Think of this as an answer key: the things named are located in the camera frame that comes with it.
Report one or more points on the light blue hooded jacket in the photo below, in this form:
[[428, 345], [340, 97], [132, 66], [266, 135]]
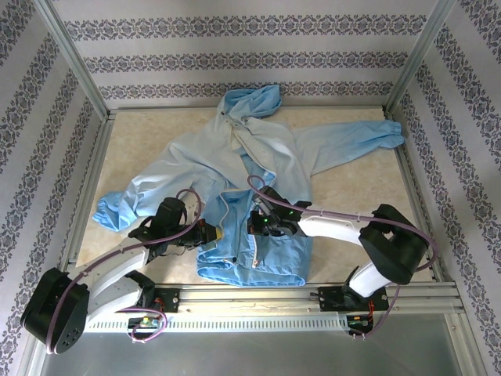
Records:
[[203, 156]]

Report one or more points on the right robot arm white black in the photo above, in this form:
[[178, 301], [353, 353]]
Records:
[[332, 228]]

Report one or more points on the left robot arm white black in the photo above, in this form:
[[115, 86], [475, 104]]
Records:
[[117, 258]]

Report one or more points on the small circuit board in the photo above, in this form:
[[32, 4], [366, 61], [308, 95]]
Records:
[[358, 322], [146, 322]]

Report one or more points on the grey metal sheet shelf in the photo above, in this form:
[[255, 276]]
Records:
[[254, 352]]

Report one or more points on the wide aluminium mounting rail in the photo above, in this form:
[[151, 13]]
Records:
[[254, 299]]

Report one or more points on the small black arm base plate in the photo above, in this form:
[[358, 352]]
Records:
[[172, 299]]

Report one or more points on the wide black arm base plate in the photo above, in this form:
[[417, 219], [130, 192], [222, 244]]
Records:
[[329, 299]]

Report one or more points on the short aluminium table edge rail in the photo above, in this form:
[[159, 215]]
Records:
[[156, 109]]

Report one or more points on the aluminium table side rail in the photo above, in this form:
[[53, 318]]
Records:
[[102, 137], [411, 176]]

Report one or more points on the aluminium frame post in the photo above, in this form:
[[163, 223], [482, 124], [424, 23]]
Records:
[[418, 58], [74, 58]]

